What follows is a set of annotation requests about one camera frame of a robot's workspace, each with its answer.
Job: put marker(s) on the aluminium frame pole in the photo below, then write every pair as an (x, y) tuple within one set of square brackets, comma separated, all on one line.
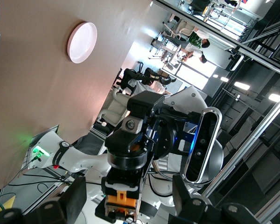
[(252, 140)]

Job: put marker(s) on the person in white shirt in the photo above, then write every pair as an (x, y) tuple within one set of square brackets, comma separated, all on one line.
[(196, 52)]

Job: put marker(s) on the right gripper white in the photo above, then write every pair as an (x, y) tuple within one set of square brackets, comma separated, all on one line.
[(168, 135)]

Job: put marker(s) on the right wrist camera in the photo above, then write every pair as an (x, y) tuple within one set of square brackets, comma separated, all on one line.
[(204, 144)]

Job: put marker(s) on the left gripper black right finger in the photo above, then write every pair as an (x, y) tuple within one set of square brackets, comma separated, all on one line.
[(182, 198)]

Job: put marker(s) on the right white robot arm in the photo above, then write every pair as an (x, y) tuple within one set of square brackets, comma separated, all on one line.
[(81, 161)]

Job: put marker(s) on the black office chair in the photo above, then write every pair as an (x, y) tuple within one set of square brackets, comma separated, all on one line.
[(140, 77)]

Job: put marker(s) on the white office chair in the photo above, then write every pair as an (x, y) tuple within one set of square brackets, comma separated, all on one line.
[(114, 107)]

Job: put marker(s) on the pink round plate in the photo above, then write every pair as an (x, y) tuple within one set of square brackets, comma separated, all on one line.
[(82, 43)]

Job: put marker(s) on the person in green shirt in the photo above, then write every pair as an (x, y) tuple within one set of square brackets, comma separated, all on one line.
[(197, 37)]

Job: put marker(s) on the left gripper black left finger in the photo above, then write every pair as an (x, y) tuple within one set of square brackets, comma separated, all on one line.
[(72, 200)]

